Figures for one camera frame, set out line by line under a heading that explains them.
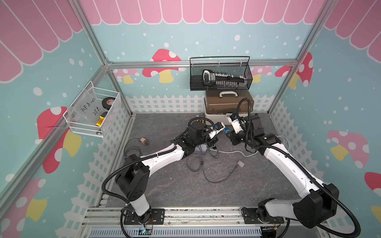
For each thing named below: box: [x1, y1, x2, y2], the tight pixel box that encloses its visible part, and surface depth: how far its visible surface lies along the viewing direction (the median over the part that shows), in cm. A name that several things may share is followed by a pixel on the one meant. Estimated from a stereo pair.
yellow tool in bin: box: [95, 115, 105, 127], surface depth 64 cm
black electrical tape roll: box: [101, 96, 117, 111], surface depth 82 cm
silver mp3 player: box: [236, 159, 246, 168], surface depth 94 cm
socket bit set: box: [202, 69, 248, 88], surface depth 91 cm
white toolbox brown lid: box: [204, 89, 255, 126], surface depth 105 cm
